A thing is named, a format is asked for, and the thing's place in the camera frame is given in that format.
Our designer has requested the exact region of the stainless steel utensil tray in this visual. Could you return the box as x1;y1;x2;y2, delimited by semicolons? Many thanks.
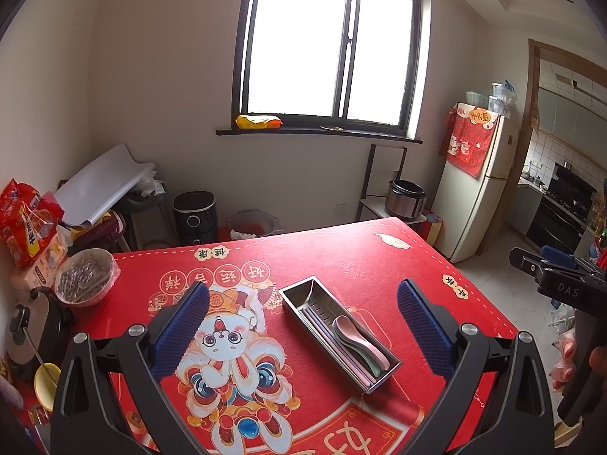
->
278;275;402;395

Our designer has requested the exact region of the yellow bag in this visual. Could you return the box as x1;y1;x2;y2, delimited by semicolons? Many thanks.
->
236;115;282;130

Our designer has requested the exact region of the film-covered bowl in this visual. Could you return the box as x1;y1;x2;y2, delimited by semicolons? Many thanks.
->
54;249;121;308

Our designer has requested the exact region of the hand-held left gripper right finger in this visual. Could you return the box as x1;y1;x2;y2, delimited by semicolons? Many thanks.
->
396;278;555;455

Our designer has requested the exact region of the red printed table mat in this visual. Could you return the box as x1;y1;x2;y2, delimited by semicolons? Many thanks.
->
19;217;521;455

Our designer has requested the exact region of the cardboard food box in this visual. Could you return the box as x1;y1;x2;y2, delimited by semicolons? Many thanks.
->
19;237;70;291

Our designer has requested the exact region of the window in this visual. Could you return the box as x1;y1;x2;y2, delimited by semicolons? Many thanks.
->
231;0;433;136

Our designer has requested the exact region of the kitchen stove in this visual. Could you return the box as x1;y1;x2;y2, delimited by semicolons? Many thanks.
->
525;163;599;255

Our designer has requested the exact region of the white paper roll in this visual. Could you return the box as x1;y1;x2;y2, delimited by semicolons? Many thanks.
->
53;143;157;227

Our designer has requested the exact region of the black pot with lid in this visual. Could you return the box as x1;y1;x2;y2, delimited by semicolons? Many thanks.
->
7;288;75;381

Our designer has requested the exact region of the pink spoon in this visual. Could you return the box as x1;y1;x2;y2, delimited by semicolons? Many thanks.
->
332;315;391;371

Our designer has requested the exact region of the grey bin with white bag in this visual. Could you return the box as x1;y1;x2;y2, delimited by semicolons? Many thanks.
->
121;177;170;253

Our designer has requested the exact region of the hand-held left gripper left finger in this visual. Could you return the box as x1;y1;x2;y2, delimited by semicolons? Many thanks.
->
50;279;212;455

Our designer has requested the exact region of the yellow cup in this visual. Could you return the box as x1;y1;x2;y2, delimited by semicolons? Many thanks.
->
34;362;63;411

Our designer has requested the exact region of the red printed fridge cloth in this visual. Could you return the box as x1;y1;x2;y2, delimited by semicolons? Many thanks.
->
439;107;497;179

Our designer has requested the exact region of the person's right hand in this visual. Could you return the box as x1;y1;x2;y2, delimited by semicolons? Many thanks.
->
550;332;578;393

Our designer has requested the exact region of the black metal shelf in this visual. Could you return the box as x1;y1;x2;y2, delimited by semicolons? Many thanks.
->
358;143;428;224

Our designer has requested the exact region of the white basin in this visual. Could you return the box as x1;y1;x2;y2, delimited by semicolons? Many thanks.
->
225;209;286;243

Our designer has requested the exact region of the clear containers stack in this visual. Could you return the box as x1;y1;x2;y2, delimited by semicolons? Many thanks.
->
465;80;519;120

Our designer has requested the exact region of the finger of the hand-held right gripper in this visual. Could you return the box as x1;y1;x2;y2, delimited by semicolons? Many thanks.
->
509;245;554;279
541;245;594;274

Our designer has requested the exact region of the rice cooker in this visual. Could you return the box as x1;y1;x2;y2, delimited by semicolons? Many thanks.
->
384;179;428;220

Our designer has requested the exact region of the black air fryer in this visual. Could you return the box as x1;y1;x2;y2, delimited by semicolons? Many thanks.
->
172;191;220;246

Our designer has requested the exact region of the white fridge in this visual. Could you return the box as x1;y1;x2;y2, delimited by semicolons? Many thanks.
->
434;102;521;265

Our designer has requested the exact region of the red snack bag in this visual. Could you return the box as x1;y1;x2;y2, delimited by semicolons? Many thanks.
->
0;179;66;269

